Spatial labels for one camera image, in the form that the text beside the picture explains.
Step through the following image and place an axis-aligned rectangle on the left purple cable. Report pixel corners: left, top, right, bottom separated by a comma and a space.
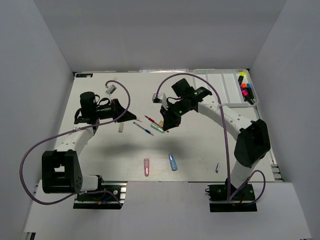
19, 79, 131, 207

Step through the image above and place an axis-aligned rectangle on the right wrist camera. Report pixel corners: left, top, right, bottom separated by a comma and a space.
152, 93, 168, 109

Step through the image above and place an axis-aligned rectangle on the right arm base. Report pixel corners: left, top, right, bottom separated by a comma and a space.
204, 184, 258, 213

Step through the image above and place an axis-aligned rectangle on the purple cable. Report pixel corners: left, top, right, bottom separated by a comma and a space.
19, 79, 131, 207
155, 73, 267, 206

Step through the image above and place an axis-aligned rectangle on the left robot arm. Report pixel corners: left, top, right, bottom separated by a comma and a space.
41, 91, 137, 200

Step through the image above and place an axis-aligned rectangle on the green stapler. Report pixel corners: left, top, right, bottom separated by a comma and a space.
150, 123, 165, 134

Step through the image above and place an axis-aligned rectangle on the pink highlighter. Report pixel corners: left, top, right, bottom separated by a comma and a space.
241, 89, 251, 102

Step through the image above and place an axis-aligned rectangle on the blue stapler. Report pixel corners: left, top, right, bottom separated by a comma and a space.
168, 153, 178, 171

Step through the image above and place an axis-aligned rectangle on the blue label sticker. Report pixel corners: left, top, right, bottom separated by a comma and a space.
75, 73, 93, 78

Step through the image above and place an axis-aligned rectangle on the red pen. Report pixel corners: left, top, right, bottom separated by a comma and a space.
144, 115, 159, 126

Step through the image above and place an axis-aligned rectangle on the beige eraser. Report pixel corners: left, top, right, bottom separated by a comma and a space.
118, 122, 124, 133

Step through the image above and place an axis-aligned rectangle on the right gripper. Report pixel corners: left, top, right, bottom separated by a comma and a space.
160, 98, 192, 131

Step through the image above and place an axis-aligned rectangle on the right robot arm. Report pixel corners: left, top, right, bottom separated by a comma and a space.
152, 78, 271, 200

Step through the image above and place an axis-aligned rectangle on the pink stapler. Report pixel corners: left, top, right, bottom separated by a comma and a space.
143, 158, 150, 177

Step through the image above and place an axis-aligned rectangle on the blue highlighter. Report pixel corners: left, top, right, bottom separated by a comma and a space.
246, 83, 255, 99

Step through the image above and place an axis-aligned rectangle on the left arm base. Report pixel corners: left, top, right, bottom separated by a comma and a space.
73, 181, 127, 210

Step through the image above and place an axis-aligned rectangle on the white divided tray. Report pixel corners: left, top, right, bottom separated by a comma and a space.
193, 69, 259, 108

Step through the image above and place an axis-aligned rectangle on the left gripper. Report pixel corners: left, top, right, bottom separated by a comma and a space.
93, 98, 137, 123

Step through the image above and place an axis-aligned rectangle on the blue pen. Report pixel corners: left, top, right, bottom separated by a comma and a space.
133, 122, 154, 136

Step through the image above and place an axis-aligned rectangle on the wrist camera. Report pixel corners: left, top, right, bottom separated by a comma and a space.
105, 84, 117, 95
152, 93, 168, 109

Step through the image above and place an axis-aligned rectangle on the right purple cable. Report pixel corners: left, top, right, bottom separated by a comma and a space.
155, 73, 267, 206

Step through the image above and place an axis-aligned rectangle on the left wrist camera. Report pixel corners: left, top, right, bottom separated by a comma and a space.
105, 84, 117, 95

